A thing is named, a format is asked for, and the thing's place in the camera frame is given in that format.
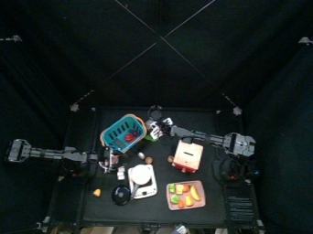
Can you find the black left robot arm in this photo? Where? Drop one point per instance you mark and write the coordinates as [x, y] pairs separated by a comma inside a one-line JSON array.
[[48, 153]]

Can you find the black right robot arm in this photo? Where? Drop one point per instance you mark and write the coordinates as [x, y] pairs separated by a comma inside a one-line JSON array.
[[203, 138]]

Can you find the small white box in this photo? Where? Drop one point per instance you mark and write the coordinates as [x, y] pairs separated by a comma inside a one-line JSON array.
[[120, 173]]

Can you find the grey toy in basket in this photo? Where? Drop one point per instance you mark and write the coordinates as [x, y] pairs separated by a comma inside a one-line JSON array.
[[119, 142]]

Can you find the pale grey egg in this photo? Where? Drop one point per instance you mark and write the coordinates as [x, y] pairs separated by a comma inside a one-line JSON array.
[[140, 155]]

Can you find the teal basket with orange rim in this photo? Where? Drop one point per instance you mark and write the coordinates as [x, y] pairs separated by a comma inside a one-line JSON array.
[[109, 137]]

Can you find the red toy in basket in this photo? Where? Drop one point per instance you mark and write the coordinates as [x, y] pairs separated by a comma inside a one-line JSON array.
[[129, 136]]

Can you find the brown wooden egg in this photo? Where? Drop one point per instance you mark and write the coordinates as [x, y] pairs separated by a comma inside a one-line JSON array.
[[148, 160], [170, 158]]

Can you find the wooden box with red side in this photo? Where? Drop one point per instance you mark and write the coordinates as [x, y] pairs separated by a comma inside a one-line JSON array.
[[187, 154]]

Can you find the yellow toy cheese wedge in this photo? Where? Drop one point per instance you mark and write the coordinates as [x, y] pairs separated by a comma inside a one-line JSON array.
[[96, 192]]

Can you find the white kitchen scale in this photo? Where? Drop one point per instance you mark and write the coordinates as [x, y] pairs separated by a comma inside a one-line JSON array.
[[145, 190]]

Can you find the green toy vegetable with stem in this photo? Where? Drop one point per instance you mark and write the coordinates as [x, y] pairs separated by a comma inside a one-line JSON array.
[[171, 187]]

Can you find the yellow toy corn piece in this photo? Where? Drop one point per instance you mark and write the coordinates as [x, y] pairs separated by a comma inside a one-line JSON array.
[[179, 189]]

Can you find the round green toy vegetable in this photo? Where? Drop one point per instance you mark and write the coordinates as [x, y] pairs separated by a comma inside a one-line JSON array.
[[175, 199]]

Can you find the orange toy food slice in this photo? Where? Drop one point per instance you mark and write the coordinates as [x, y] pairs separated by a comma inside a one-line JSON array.
[[186, 188]]

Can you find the orange toy carrot piece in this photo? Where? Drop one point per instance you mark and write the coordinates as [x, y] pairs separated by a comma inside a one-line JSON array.
[[180, 204]]

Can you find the yellow orange toy fruit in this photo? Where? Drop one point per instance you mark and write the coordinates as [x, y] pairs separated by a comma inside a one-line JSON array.
[[188, 200]]

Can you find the yellow toy banana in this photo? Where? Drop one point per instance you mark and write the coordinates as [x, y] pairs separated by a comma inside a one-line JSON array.
[[195, 193]]

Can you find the beige cardboard box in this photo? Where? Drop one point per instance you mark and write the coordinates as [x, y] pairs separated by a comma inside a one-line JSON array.
[[97, 230]]

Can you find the pink tray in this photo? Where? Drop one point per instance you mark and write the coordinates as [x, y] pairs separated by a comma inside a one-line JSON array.
[[199, 205]]

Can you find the blue white packet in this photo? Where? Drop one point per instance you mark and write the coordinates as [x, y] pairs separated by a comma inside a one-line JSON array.
[[179, 228]]

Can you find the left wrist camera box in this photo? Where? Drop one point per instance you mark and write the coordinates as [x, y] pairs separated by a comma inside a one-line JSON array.
[[104, 152]]

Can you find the metal frame clamp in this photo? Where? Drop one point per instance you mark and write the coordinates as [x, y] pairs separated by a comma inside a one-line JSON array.
[[73, 107], [236, 110], [305, 40], [16, 38]]

